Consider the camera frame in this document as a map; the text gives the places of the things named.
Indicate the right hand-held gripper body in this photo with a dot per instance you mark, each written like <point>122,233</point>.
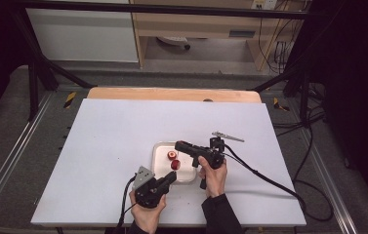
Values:
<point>214,152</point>

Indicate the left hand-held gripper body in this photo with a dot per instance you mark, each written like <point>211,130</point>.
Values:
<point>145,191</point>

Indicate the white square tray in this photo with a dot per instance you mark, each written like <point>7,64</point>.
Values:
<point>162,162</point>

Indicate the person's left hand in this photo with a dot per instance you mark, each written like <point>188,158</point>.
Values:
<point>147,216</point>

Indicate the person's right hand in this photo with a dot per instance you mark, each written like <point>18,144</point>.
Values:
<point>215,180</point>

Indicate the light wooden table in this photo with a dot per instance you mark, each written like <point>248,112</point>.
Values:
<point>158,94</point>

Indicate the yellow black tape strip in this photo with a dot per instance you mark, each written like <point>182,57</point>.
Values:
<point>279,104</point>
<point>69,99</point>

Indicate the office chair base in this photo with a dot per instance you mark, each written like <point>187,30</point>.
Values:
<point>173,40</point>

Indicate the wooden desk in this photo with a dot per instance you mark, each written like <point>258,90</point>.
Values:
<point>191,24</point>

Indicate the white cabinet panel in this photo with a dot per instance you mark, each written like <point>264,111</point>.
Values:
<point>80,35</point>

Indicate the aluminium floor rail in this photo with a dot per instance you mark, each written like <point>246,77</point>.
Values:
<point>331,182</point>
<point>12,149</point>

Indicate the black metal frame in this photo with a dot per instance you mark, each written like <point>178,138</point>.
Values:
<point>171,9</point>

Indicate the white wall socket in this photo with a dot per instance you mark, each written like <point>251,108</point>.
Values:
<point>264,4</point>

